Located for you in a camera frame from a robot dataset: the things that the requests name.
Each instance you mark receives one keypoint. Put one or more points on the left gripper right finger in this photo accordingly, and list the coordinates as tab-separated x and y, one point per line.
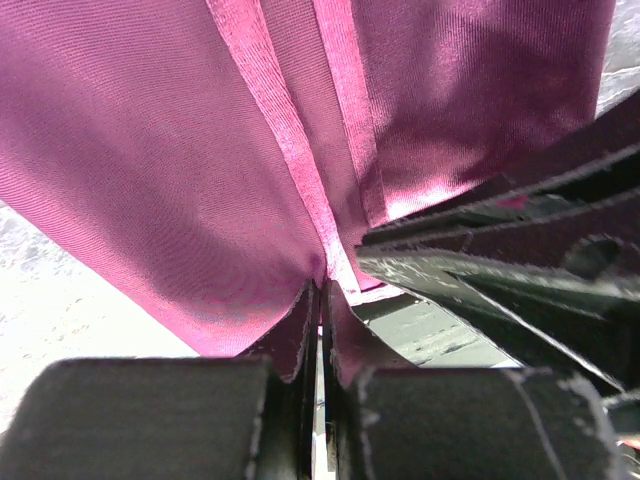
388	419

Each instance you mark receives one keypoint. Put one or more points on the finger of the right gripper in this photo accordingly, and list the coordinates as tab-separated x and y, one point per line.
595	163
538	318

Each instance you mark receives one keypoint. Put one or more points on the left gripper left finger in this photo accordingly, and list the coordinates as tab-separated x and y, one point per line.
246	417

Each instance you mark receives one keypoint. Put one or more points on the purple cloth napkin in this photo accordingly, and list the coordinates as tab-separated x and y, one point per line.
208	158

